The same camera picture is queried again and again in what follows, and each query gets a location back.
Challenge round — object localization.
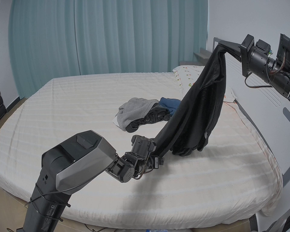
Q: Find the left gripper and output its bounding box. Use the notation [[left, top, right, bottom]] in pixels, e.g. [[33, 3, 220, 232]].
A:
[[135, 155, 165, 176]]

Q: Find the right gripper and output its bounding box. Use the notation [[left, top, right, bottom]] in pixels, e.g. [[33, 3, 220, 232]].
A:
[[219, 34, 276, 78]]

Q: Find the black T-shirt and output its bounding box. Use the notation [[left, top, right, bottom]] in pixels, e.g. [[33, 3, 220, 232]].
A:
[[155, 44, 228, 157]]

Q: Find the bed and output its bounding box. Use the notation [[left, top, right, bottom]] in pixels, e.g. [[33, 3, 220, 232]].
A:
[[0, 37, 290, 229]]

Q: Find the grey bedside table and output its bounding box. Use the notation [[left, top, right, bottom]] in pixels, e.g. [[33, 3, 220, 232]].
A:
[[179, 49, 214, 66]]

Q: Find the black garment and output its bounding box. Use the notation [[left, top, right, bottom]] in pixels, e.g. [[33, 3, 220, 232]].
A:
[[126, 102, 171, 134]]

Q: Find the grey garment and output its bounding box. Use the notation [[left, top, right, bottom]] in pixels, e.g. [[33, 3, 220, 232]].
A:
[[114, 97, 159, 131]]

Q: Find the white printed pillow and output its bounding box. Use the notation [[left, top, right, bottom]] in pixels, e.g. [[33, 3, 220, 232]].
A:
[[173, 65, 237, 103]]

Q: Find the dark blue garment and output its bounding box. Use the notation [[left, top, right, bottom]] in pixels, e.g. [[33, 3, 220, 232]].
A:
[[159, 97, 182, 116]]

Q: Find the black chest of drawers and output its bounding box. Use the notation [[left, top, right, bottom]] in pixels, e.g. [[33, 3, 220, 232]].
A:
[[0, 91, 7, 119]]

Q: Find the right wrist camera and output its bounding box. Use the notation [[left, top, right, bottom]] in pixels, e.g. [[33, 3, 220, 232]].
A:
[[256, 39, 272, 55]]

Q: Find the black cable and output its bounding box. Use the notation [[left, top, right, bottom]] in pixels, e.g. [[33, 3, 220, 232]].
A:
[[244, 72, 272, 89]]

